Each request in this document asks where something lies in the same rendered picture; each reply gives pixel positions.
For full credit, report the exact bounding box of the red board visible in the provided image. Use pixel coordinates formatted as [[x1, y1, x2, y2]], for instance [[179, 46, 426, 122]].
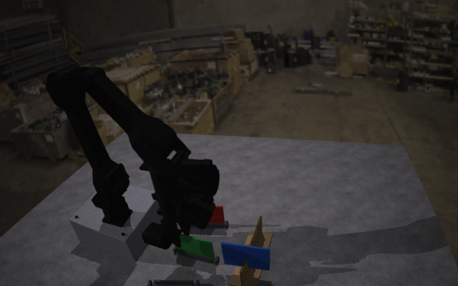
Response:
[[209, 206, 225, 227]]

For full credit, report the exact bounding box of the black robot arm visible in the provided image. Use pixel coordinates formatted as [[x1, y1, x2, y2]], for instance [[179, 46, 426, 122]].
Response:
[[45, 64, 219, 230]]

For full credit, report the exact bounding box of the tan slotted board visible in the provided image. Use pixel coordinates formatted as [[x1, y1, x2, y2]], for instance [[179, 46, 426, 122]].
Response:
[[229, 216, 273, 286]]

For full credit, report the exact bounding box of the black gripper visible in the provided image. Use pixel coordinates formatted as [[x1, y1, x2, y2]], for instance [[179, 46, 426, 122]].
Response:
[[142, 190, 191, 249]]

